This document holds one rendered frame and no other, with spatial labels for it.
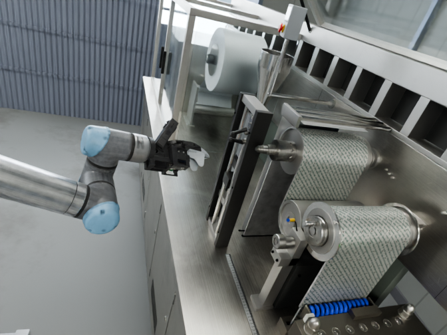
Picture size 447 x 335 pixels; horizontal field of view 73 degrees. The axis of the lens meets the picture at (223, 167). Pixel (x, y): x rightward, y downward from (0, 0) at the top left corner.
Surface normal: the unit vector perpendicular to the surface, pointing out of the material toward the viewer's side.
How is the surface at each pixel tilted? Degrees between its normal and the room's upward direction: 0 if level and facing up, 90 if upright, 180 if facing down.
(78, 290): 0
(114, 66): 90
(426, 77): 90
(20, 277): 0
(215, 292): 0
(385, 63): 90
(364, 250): 90
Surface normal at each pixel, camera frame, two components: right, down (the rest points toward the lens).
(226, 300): 0.23, -0.83
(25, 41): 0.18, 0.54
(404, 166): -0.94, -0.05
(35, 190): 0.61, 0.19
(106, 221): 0.38, 0.56
